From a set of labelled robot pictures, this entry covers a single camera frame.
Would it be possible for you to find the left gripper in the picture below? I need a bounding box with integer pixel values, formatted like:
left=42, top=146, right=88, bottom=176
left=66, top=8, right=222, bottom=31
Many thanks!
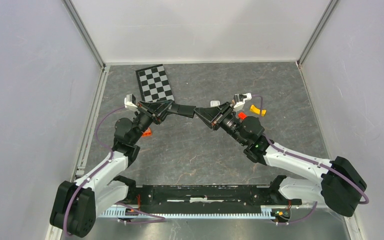
left=130, top=99, right=175, bottom=144

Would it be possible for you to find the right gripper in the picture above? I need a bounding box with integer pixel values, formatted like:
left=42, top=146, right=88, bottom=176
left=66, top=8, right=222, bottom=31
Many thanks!
left=194, top=101, right=247, bottom=146

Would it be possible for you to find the white remote control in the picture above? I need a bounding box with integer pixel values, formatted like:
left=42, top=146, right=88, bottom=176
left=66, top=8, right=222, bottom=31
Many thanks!
left=210, top=100, right=221, bottom=107

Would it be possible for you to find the black remote control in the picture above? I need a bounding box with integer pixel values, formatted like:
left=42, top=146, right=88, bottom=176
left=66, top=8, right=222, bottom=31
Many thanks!
left=167, top=103, right=196, bottom=118

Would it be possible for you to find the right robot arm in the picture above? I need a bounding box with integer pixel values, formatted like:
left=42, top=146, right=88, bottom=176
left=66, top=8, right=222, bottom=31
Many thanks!
left=194, top=102, right=370, bottom=217

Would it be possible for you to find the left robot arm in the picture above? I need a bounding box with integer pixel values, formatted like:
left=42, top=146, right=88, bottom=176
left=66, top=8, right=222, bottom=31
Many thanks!
left=49, top=100, right=174, bottom=238

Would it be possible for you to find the orange semicircle block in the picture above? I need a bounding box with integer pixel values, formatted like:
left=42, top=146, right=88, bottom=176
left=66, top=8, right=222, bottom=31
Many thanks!
left=142, top=128, right=152, bottom=137

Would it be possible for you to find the checkered chess board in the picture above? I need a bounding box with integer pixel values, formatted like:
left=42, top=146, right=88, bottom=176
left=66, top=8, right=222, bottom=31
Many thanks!
left=135, top=64, right=175, bottom=102

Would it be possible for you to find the red rectangular block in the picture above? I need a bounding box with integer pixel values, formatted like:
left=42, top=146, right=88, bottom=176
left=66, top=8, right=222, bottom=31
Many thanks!
left=237, top=112, right=247, bottom=120

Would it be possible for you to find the yellow arch block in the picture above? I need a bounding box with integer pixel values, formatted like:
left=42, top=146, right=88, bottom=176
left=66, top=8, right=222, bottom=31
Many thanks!
left=249, top=104, right=267, bottom=117

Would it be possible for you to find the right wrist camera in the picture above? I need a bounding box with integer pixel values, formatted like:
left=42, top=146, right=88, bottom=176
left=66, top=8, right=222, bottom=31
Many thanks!
left=232, top=93, right=252, bottom=112

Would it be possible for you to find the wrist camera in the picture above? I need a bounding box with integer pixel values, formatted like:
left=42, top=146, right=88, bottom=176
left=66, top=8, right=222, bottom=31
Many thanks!
left=232, top=93, right=252, bottom=112
left=124, top=93, right=138, bottom=112

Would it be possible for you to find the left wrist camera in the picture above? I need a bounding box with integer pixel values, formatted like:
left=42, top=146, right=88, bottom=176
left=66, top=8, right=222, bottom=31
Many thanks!
left=124, top=93, right=138, bottom=112

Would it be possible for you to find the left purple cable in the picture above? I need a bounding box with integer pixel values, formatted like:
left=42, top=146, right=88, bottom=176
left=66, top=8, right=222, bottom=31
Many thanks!
left=62, top=105, right=167, bottom=237

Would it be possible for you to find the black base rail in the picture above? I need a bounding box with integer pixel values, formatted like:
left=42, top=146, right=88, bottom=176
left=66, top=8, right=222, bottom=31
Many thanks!
left=122, top=184, right=302, bottom=214

